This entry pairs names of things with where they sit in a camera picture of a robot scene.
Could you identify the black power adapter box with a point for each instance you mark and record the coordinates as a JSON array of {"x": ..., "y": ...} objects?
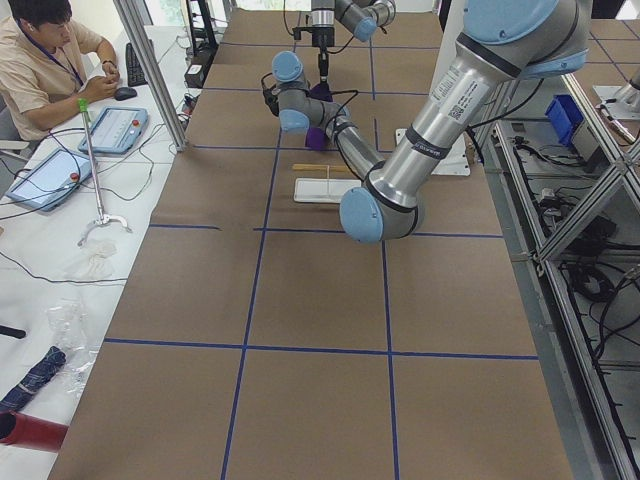
[{"x": 194, "y": 76}]

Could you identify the purple microfiber towel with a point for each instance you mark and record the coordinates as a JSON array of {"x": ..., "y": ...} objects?
[{"x": 315, "y": 137}]

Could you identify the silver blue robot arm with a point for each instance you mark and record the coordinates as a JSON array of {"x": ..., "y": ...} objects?
[
  {"x": 499, "y": 41},
  {"x": 360, "y": 18}
]

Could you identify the lower blue teach pendant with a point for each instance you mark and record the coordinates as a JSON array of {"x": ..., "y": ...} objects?
[{"x": 52, "y": 181}]

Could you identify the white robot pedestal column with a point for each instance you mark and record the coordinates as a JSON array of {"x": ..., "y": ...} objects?
[{"x": 456, "y": 163}]

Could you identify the white wooden towel rack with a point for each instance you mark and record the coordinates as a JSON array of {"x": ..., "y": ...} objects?
[{"x": 326, "y": 189}]

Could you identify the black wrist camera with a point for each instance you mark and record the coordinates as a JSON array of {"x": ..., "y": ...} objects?
[{"x": 270, "y": 95}]

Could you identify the crumpled clear plastic bag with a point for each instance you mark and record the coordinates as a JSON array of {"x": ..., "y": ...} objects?
[{"x": 67, "y": 321}]

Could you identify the seated man beige shirt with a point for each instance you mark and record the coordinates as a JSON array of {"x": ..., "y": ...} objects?
[{"x": 48, "y": 63}]

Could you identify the blue plastic storage bin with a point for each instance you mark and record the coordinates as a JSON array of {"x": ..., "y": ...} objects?
[{"x": 565, "y": 117}]

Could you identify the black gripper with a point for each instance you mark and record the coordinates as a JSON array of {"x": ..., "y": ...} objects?
[{"x": 322, "y": 39}]

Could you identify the aluminium frame post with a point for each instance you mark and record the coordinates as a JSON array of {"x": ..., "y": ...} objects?
[{"x": 134, "y": 27}]

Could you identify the red cylinder tube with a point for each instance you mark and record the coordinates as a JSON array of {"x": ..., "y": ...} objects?
[{"x": 24, "y": 431}]

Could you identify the black computer mouse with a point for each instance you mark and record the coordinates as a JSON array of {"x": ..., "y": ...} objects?
[{"x": 124, "y": 93}]

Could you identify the black keyboard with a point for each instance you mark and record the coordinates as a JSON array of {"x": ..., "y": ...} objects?
[{"x": 134, "y": 70}]

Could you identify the blue teach pendant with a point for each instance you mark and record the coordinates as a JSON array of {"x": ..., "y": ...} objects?
[
  {"x": 52, "y": 181},
  {"x": 115, "y": 130}
]

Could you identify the folded dark blue umbrella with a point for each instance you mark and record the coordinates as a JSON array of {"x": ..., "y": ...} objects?
[{"x": 35, "y": 379}]

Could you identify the upper blue teach pendant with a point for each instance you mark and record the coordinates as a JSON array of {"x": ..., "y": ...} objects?
[{"x": 115, "y": 130}]

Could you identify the metal reacher grabber tool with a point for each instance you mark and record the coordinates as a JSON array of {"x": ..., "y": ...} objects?
[{"x": 103, "y": 218}]

